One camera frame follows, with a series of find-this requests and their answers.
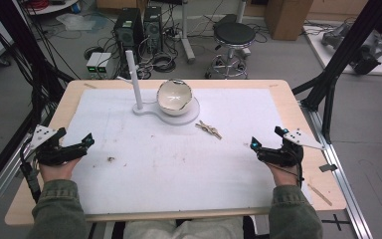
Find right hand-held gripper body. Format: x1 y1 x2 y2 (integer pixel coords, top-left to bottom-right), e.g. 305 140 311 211
258 127 326 168

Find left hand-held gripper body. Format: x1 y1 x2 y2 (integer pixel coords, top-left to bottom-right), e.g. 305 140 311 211
29 123 88 167

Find person's right hand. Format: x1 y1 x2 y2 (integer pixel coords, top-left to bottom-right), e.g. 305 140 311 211
266 161 302 187

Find person's left hand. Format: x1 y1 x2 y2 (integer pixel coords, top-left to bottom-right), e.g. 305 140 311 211
39 157 83 184

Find grey tape piece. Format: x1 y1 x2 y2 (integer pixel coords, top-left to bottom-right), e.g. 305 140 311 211
318 162 339 173

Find small metal keys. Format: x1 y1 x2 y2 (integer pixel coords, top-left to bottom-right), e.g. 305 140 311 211
194 119 224 140

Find thin wooden stick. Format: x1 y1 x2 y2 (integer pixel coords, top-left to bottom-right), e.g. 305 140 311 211
306 182 333 207

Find white table mat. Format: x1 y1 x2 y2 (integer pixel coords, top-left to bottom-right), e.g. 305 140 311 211
60 87 313 216

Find white stand with round base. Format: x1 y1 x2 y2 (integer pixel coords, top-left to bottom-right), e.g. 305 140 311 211
116 49 202 126

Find white power supply box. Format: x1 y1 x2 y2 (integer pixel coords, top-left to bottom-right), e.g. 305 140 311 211
86 51 103 80
95 52 112 80

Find white floor board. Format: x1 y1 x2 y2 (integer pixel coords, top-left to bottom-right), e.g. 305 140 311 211
302 24 382 78

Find white ceramic bowl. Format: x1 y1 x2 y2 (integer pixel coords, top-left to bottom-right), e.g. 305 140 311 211
156 78 194 117

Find black round stool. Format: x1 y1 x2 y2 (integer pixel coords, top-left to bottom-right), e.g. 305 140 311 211
204 21 257 81

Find person's legs in light trousers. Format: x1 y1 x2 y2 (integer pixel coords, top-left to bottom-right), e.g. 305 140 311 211
122 215 247 239

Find clear plastic sheet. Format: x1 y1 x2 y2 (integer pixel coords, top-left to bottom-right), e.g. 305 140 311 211
55 12 109 35

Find brown cardboard box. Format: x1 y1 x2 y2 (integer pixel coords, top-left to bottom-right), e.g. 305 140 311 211
264 0 314 42

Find large black computer tower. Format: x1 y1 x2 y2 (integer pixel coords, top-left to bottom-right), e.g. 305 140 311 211
113 7 144 66

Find grey machine on board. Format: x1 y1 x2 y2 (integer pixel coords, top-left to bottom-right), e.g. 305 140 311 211
320 22 382 76

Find white round table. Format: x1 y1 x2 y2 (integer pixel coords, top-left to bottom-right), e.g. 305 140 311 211
25 0 81 16

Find white table leg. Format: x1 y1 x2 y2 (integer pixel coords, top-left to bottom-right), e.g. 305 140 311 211
179 0 197 65

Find slim black computer tower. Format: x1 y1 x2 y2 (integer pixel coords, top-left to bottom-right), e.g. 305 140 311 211
142 5 164 54

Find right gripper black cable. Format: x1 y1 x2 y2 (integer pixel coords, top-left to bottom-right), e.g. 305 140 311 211
274 150 305 189

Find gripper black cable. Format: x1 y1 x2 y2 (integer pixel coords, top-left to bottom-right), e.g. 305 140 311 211
19 145 44 204
274 150 305 189

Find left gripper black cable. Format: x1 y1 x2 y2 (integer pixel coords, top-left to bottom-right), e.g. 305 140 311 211
19 145 44 204

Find aluminium rail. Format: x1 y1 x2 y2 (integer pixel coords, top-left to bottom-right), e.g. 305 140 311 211
298 99 375 239
0 132 36 230

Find black frame beam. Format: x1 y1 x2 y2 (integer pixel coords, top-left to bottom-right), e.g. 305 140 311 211
291 0 382 144
0 0 76 200

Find coiled black floor cables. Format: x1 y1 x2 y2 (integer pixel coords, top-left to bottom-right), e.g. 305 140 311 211
137 51 178 75

